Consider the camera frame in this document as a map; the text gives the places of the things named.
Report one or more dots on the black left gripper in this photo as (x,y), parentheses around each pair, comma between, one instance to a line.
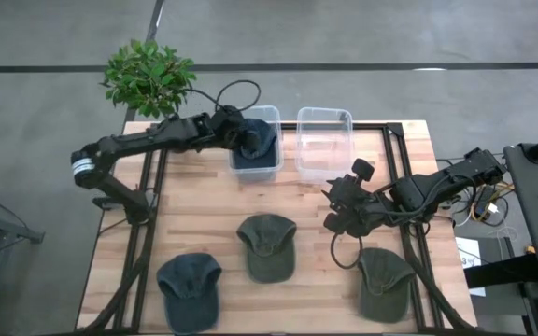
(231,128)

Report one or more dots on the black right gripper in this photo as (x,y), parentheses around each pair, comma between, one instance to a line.
(358,205)

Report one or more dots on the blue denim cap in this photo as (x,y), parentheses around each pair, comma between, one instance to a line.
(262,140)
(189,289)

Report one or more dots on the olive green cap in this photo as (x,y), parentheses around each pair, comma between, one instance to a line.
(383,284)
(268,247)

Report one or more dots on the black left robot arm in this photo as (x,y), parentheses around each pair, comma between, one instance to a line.
(157,137)

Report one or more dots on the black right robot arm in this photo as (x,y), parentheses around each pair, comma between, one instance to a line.
(437,184)

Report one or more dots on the clear plastic bin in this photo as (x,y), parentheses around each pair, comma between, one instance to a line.
(256,176)
(324,144)

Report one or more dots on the green potted plant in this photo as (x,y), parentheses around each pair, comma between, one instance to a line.
(147,77)

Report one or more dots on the white paper sheet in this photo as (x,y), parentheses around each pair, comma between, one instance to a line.
(472,261)

